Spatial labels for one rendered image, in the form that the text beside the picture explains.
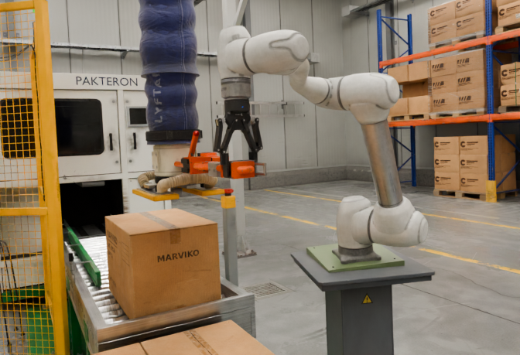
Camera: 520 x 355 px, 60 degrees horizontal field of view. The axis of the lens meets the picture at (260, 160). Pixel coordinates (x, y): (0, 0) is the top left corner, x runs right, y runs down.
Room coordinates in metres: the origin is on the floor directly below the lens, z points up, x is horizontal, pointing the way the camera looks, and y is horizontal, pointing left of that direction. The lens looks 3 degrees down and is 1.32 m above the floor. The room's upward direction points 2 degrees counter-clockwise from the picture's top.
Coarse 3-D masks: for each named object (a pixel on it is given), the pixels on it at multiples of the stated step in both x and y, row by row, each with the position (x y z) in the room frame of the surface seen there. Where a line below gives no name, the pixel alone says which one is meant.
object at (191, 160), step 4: (196, 156) 1.69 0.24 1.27; (200, 156) 1.70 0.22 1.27; (184, 160) 1.62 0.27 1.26; (188, 160) 1.60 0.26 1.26; (192, 160) 1.60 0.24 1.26; (196, 160) 1.61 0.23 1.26; (200, 160) 1.62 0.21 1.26; (204, 160) 1.63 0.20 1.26; (208, 160) 1.63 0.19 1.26; (184, 164) 1.65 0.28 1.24; (188, 164) 1.61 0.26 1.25; (192, 164) 1.60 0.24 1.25; (184, 168) 1.63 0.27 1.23; (188, 168) 1.61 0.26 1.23; (192, 168) 1.60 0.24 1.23; (184, 172) 1.67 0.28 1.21; (188, 172) 1.60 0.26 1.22; (192, 172) 1.60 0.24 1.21; (196, 172) 1.61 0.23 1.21; (200, 172) 1.62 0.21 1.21; (204, 172) 1.63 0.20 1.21
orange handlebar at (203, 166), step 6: (210, 156) 2.18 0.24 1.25; (216, 156) 2.12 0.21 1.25; (174, 162) 1.79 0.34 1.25; (180, 162) 1.73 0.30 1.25; (198, 162) 1.55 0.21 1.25; (204, 162) 1.53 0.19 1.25; (198, 168) 1.56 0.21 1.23; (204, 168) 1.51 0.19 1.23; (216, 168) 1.42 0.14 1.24; (240, 168) 1.29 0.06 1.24; (246, 168) 1.30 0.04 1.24; (252, 168) 1.31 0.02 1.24
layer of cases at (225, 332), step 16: (176, 336) 1.78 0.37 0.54; (192, 336) 1.77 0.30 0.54; (208, 336) 1.77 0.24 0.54; (224, 336) 1.76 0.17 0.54; (240, 336) 1.75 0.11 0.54; (112, 352) 1.67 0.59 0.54; (128, 352) 1.66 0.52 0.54; (144, 352) 1.66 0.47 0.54; (160, 352) 1.65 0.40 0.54; (176, 352) 1.65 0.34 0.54; (192, 352) 1.64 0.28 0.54; (208, 352) 1.63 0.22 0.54; (224, 352) 1.63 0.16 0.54; (240, 352) 1.62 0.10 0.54; (256, 352) 1.62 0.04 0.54
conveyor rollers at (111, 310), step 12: (84, 240) 3.77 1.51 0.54; (96, 240) 3.73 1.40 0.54; (96, 252) 3.30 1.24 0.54; (96, 264) 2.96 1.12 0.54; (84, 276) 2.68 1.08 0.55; (96, 288) 2.45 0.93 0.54; (108, 288) 2.41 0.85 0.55; (96, 300) 2.27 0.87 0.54; (108, 300) 2.23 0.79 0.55; (108, 312) 2.06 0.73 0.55; (120, 312) 2.07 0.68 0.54
